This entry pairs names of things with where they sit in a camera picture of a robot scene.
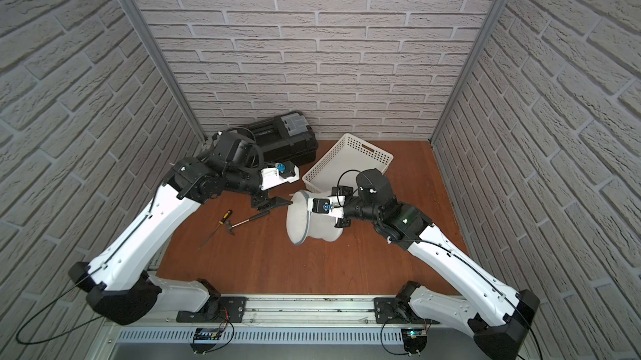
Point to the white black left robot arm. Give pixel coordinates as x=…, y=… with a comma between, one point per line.
x=117, y=283

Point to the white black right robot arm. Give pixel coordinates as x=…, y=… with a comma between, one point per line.
x=496, y=316

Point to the white perforated plastic basket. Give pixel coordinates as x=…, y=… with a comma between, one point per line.
x=350, y=152

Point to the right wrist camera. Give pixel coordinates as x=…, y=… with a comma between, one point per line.
x=329, y=206

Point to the right controller board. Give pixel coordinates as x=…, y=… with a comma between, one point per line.
x=414, y=341

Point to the yellow black screwdriver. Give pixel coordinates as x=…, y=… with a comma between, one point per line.
x=215, y=227

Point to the right aluminium corner post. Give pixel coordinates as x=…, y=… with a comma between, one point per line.
x=483, y=37

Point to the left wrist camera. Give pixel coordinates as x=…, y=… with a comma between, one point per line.
x=281, y=173

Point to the left controller board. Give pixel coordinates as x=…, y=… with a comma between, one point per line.
x=207, y=340

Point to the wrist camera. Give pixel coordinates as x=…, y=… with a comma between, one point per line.
x=281, y=173
x=329, y=206

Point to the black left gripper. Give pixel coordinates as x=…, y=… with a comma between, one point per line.
x=261, y=199

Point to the black handled hammer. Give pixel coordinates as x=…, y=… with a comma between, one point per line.
x=230, y=227

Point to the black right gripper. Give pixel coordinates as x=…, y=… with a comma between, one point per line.
x=341, y=223

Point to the controller board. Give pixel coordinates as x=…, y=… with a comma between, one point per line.
x=207, y=340
x=414, y=341

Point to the black plastic toolbox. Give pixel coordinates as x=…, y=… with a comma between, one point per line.
x=287, y=137

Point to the aluminium corner post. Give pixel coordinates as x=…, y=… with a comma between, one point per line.
x=483, y=37
x=143, y=30

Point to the left aluminium corner post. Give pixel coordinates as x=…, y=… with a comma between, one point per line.
x=143, y=30

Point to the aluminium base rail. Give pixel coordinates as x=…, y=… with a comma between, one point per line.
x=271, y=319

